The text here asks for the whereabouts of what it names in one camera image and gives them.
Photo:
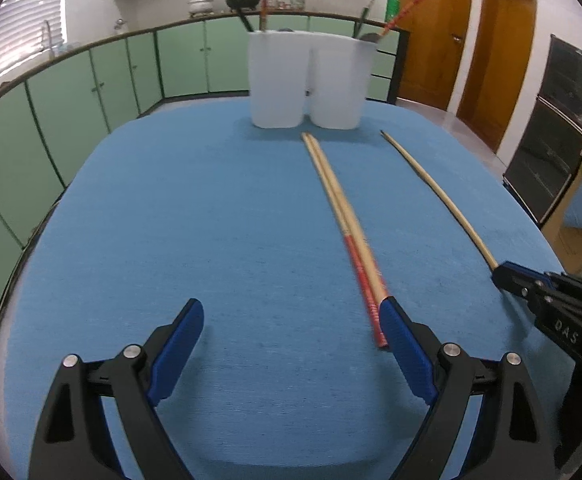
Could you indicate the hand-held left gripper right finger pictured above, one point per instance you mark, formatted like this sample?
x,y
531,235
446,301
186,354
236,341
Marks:
x,y
406,350

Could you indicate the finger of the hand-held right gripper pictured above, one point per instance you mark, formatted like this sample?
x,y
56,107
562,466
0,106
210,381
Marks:
x,y
513,282
526,269

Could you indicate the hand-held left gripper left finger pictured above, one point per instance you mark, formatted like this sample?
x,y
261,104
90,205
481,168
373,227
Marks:
x,y
178,350

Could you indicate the wooden chopstick long red end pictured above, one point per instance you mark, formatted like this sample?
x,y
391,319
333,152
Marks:
x,y
373,320

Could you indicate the wooden chopstick short red end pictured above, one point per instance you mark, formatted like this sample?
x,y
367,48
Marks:
x,y
375,280

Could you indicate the plain wooden chopstick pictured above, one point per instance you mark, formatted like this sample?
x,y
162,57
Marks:
x,y
442,195

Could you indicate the red patterned chopstick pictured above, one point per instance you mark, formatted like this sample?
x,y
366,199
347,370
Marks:
x,y
406,10

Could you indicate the white twin plastic utensil holder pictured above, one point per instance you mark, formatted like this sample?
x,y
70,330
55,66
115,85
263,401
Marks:
x,y
276,80

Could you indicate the dark green chopstick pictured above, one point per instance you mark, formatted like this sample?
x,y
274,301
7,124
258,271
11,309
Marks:
x,y
366,10

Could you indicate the blue table mat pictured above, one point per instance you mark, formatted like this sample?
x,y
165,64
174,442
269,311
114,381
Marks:
x,y
221,235

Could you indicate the black glass cabinet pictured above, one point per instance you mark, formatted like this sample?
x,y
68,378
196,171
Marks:
x,y
556,125

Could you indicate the brown wooden door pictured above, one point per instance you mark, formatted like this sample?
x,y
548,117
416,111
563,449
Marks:
x,y
496,60
431,35

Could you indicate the green plastic bottle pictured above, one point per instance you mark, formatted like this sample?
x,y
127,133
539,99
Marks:
x,y
392,7

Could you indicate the small metal kettle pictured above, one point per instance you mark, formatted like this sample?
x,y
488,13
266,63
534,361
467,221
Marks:
x,y
119,23

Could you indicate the chrome kitchen faucet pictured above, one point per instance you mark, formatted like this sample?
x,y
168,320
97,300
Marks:
x,y
47,35

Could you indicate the silver lidded pot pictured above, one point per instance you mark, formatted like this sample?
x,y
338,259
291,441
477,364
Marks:
x,y
200,5

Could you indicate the glass jar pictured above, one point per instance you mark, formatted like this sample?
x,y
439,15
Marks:
x,y
297,3

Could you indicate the black wok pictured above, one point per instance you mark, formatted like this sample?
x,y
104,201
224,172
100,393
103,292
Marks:
x,y
246,1

